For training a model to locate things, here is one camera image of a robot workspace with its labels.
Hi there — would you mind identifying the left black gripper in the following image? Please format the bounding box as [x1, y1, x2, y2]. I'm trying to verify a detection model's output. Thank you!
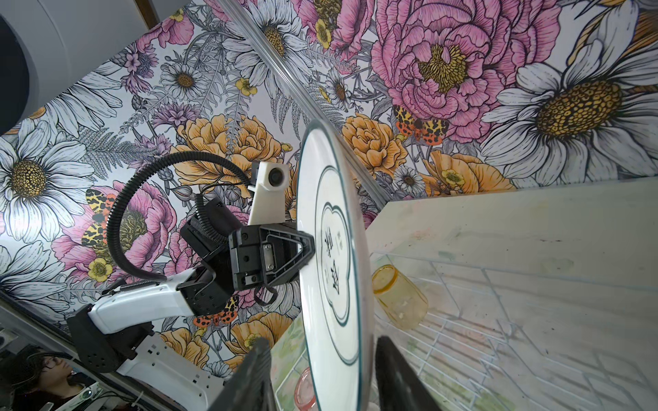
[179, 197, 315, 411]

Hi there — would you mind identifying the amber glass cup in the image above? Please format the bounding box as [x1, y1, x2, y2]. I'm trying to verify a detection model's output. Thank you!
[372, 265, 428, 331]

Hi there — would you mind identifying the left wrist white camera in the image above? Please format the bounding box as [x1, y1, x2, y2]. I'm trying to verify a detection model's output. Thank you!
[248, 161, 291, 225]

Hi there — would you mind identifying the aluminium corner post left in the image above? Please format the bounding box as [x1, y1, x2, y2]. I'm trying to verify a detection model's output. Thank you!
[219, 1, 392, 211]

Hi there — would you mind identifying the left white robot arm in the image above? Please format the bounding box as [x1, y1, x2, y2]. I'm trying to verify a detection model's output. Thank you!
[68, 200, 315, 410]

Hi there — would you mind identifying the person with glasses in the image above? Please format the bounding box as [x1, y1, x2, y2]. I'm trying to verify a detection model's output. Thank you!
[1, 345, 96, 410]

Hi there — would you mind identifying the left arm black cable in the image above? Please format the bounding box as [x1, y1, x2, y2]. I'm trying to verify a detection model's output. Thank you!
[106, 151, 253, 283]

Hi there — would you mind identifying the white wire dish rack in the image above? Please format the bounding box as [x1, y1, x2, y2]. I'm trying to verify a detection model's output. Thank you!
[371, 252, 657, 410]

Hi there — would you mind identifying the pink glass cup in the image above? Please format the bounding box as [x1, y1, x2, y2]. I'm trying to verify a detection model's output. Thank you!
[293, 368, 318, 411]

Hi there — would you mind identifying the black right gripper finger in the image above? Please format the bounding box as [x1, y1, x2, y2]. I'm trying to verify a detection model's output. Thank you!
[375, 336, 440, 411]

